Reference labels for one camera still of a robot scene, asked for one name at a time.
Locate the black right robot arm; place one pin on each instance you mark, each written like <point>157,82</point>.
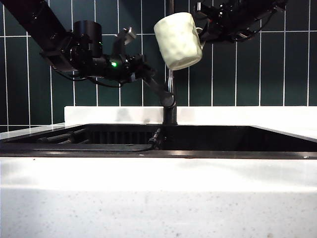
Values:
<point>257,15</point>

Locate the black kitchen sink basin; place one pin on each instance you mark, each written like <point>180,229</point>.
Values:
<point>223,141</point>

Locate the pale green ceramic mug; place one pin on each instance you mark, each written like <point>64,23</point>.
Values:
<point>178,42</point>

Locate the dark metal kitchen faucet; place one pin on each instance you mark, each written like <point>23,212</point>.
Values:
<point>170,116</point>

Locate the black sink drying rack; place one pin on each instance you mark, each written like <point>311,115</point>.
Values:
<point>119,137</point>

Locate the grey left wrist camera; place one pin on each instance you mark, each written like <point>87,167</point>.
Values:
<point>123,39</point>

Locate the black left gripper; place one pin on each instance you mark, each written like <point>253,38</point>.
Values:
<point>116,67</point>

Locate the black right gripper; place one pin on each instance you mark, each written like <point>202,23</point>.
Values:
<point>223,24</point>

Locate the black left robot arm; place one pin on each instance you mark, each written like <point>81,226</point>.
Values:
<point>44,24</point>

